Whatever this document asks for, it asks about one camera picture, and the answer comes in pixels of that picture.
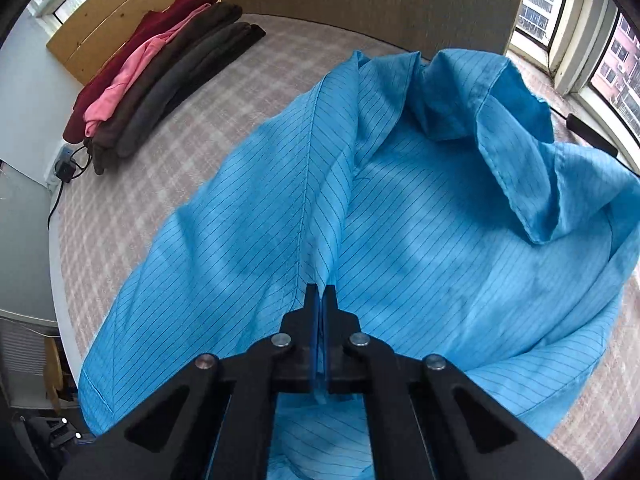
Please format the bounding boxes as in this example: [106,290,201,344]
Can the blue striped work coat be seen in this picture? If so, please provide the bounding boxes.
[79,49,640,480]

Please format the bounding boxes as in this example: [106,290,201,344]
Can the grey-brown wooden board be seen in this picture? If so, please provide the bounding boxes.
[212,0,530,58]

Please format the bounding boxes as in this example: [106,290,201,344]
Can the black tripod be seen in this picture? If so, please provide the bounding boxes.
[566,114,620,157]

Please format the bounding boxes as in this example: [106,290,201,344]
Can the white window frame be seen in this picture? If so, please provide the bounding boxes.
[30,0,640,171]

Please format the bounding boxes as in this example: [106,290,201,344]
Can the black power cable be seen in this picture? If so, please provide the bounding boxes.
[47,145,93,231]

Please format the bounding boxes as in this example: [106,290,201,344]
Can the light pine wood panel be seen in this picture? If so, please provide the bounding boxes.
[46,0,217,86]

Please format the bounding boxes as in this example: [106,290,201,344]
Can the wooden stool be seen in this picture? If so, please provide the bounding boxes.
[44,337,78,403]

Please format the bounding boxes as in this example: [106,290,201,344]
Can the pink folded garment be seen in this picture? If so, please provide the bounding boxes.
[82,4,213,137]

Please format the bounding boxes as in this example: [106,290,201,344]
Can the maroon folded garment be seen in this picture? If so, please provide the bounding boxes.
[62,0,220,143]

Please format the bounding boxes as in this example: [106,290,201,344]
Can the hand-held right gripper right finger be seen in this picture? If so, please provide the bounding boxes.
[322,285,583,480]

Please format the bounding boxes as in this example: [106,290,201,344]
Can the plaid bed cover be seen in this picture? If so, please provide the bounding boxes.
[47,12,640,466]

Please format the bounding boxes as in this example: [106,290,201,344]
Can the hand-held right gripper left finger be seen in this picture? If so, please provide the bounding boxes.
[59,284,321,480]

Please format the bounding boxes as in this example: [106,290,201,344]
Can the white power strip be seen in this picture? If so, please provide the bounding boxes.
[49,141,77,192]

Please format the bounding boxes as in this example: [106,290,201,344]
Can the black power adapter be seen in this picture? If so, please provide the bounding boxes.
[54,157,81,183]

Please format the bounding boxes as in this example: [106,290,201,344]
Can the dark grey folded garment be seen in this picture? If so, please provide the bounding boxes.
[116,21,267,158]

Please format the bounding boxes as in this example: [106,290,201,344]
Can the grey ribbed appliance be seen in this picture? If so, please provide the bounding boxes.
[0,310,63,408]

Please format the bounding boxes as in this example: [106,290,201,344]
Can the dark brown folded garment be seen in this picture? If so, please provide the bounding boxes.
[84,2,243,176]

